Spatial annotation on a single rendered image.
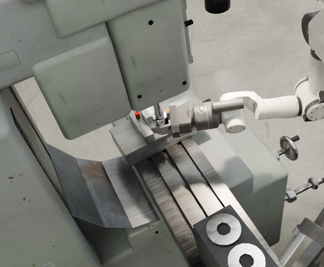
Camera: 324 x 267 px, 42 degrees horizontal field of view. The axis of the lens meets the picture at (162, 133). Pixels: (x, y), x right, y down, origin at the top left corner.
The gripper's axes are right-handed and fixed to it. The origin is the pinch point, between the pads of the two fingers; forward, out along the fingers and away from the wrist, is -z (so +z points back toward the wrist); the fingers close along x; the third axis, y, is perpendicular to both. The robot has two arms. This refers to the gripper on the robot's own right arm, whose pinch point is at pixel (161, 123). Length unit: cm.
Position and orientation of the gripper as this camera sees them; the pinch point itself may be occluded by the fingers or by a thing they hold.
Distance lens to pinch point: 136.3
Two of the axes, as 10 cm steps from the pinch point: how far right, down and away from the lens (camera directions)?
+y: 1.6, 6.4, 7.5
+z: 9.9, -1.5, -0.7
